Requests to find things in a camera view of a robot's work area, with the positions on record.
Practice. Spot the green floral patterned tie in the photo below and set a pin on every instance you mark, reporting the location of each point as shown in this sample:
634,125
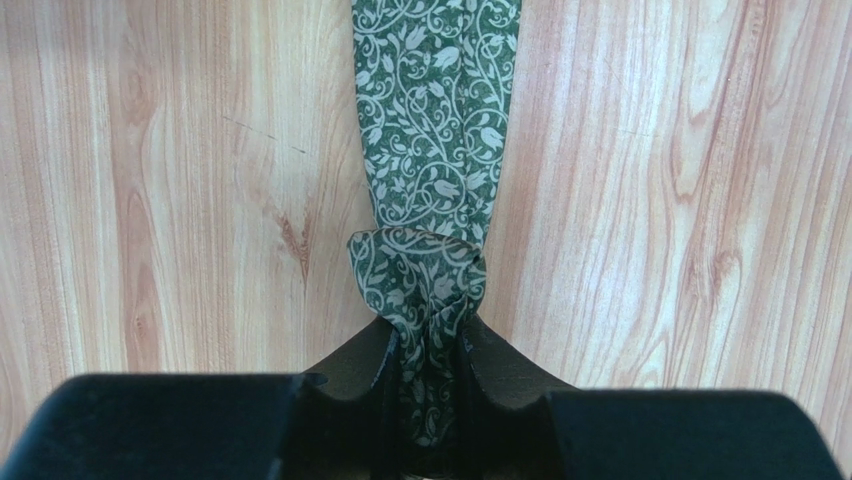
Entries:
433,82

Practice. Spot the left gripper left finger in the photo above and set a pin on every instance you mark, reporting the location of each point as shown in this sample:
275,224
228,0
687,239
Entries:
332,421

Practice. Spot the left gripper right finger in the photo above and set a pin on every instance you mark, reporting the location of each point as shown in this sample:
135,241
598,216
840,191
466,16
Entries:
521,422

